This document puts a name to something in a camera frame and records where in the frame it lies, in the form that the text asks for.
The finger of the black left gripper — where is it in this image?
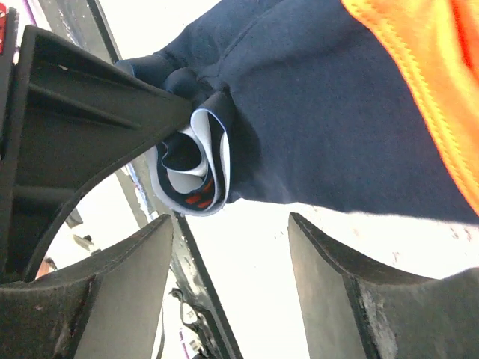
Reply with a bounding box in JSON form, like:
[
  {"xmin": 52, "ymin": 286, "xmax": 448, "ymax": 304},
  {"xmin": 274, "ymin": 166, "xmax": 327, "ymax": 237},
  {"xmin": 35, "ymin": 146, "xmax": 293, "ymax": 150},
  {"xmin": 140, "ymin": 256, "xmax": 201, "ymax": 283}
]
[{"xmin": 1, "ymin": 25, "xmax": 192, "ymax": 283}]

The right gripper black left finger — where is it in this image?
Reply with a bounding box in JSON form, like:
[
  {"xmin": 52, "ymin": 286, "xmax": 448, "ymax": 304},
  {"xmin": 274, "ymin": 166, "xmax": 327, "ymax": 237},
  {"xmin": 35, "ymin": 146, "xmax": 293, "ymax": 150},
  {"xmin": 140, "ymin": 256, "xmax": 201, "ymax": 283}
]
[{"xmin": 1, "ymin": 215, "xmax": 173, "ymax": 358}]

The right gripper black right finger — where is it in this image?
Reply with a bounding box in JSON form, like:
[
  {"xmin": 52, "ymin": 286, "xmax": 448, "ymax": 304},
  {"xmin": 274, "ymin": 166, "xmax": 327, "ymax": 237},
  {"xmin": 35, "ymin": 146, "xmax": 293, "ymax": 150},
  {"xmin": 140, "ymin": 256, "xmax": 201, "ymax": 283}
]
[{"xmin": 288, "ymin": 213, "xmax": 478, "ymax": 358}]

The navy orange underwear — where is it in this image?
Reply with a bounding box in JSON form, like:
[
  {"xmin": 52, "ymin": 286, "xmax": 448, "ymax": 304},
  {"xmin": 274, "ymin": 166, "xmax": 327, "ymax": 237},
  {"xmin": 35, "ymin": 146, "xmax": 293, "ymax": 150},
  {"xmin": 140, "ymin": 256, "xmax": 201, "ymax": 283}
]
[{"xmin": 118, "ymin": 1, "xmax": 478, "ymax": 224}]

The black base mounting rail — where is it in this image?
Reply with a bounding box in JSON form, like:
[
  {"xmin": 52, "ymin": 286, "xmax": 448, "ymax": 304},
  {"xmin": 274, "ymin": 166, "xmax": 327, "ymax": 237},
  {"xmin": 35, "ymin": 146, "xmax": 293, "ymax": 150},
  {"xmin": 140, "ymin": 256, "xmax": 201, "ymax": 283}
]
[{"xmin": 28, "ymin": 0, "xmax": 242, "ymax": 358}]

